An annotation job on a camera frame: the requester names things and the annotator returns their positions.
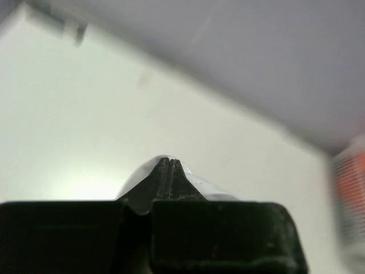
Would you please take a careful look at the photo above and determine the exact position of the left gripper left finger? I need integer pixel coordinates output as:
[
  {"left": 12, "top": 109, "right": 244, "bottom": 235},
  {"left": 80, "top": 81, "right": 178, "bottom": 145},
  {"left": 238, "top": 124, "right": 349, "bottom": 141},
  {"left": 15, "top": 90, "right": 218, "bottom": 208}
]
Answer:
[{"left": 1, "top": 157, "right": 168, "bottom": 273}]

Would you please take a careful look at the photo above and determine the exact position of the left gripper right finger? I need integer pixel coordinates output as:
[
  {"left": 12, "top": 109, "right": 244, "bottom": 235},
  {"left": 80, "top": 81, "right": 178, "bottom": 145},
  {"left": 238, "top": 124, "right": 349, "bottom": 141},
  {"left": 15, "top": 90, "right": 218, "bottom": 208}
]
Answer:
[{"left": 149, "top": 158, "right": 308, "bottom": 273}]

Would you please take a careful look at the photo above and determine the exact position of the white t shirt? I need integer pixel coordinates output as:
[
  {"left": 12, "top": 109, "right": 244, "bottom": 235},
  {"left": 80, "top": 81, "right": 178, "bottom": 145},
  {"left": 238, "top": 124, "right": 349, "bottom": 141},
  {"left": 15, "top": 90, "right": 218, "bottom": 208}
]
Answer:
[{"left": 117, "top": 155, "right": 239, "bottom": 201}]

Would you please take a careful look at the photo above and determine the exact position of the orange t shirt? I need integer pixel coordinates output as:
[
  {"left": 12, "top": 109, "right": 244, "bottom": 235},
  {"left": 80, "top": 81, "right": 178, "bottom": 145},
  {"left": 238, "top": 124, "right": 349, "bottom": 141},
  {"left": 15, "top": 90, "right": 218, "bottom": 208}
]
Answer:
[{"left": 335, "top": 153, "right": 364, "bottom": 207}]

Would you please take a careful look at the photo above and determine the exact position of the white plastic basket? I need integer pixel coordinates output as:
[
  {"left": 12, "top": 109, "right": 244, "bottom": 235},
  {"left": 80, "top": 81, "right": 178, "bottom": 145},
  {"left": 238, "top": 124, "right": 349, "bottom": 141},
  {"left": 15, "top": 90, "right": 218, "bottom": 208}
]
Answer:
[{"left": 332, "top": 135, "right": 364, "bottom": 258}]

